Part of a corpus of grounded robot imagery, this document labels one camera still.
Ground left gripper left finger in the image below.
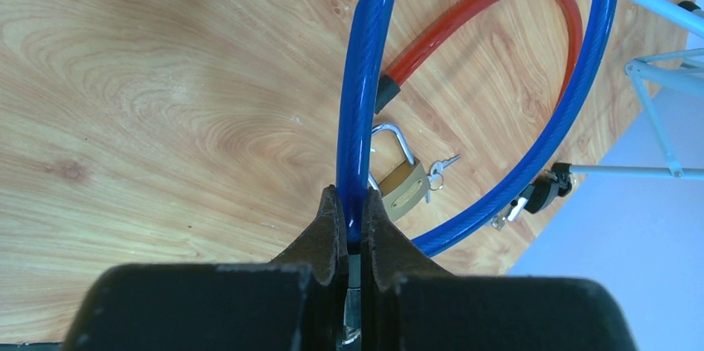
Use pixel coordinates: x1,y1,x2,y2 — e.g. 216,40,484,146
61,186,348,350

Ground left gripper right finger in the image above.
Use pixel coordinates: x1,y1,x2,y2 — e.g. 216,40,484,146
360,190,636,350

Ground brass padlock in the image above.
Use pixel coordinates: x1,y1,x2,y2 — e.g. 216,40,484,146
368,123,429,222

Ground padlock silver keys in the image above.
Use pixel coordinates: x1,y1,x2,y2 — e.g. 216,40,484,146
425,154,461,203

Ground red cable lock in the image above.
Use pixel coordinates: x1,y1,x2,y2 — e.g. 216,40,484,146
374,0,584,232

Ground blue cable lock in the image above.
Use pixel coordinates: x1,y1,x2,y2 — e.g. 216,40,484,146
335,0,625,345

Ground light blue music stand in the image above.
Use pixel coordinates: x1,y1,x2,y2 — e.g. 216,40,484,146
566,0,704,180

